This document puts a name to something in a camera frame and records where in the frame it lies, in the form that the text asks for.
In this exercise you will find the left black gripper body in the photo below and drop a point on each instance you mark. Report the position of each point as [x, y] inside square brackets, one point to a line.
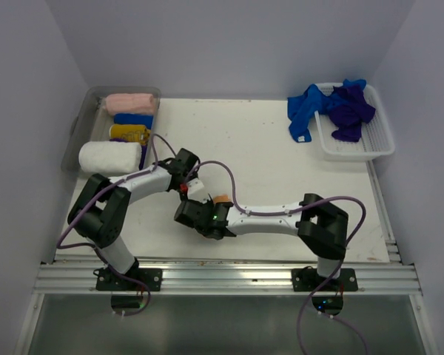
[183, 195]

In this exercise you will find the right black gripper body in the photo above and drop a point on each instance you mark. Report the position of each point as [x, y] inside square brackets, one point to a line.
[209, 203]

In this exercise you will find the orange polka dot towel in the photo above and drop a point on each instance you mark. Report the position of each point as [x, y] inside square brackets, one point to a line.
[221, 199]

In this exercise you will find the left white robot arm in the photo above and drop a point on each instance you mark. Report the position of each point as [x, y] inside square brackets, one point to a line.
[99, 212]

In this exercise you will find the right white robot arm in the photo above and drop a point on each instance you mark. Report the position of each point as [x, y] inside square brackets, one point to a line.
[321, 226]

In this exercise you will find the yellow rolled towel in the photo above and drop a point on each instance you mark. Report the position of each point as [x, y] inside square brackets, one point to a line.
[133, 133]

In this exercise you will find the white rolled towel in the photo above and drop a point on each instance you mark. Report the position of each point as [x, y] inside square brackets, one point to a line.
[107, 157]

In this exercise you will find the blue rolled towel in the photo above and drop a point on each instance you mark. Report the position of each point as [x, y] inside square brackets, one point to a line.
[133, 119]

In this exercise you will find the pink rolled towel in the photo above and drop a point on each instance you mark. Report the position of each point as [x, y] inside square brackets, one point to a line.
[134, 103]

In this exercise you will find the grey plastic tray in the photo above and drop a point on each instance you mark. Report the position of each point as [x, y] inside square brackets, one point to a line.
[93, 121]

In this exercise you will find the white plastic basket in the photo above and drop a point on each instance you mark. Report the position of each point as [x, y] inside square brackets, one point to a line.
[376, 138]

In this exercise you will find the aluminium mounting rail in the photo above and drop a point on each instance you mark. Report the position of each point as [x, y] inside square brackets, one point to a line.
[75, 275]

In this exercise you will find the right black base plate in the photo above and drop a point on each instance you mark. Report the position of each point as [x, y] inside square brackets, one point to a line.
[307, 279]

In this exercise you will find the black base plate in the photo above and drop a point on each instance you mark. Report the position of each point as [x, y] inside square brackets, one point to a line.
[307, 279]
[108, 281]

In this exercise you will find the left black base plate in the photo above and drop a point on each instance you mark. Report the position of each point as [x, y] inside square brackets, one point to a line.
[108, 281]

